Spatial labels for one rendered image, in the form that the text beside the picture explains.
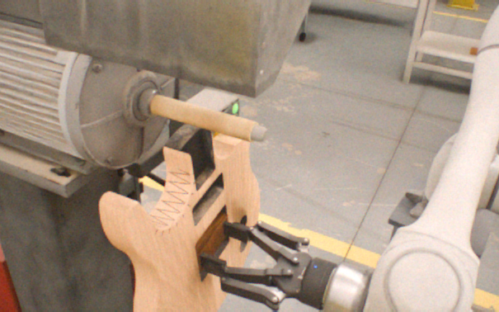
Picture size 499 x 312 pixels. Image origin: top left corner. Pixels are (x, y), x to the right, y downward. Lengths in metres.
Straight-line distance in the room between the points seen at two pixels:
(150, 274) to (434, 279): 0.38
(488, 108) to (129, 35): 0.57
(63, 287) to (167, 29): 0.72
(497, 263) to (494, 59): 1.83
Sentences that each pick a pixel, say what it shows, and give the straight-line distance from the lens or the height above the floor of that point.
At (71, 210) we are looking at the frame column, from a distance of 1.02.
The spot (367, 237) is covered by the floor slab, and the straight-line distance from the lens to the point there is 2.51.
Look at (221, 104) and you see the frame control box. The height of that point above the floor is 1.12.
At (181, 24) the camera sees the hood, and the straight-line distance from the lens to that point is 0.52.
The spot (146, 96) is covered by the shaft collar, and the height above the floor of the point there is 1.27.
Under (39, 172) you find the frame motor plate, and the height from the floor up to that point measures 1.12.
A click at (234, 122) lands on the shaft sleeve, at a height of 1.26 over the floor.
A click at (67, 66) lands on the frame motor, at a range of 0.76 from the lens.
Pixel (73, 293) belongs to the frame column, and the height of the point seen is 0.78.
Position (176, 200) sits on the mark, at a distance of 0.69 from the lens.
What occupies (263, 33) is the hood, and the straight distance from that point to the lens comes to 0.49.
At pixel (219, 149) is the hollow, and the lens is 0.77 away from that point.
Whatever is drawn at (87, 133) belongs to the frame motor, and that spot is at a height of 1.24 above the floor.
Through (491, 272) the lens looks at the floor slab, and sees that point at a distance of 2.57.
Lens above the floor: 1.60
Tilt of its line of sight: 32 degrees down
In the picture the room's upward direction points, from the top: 4 degrees clockwise
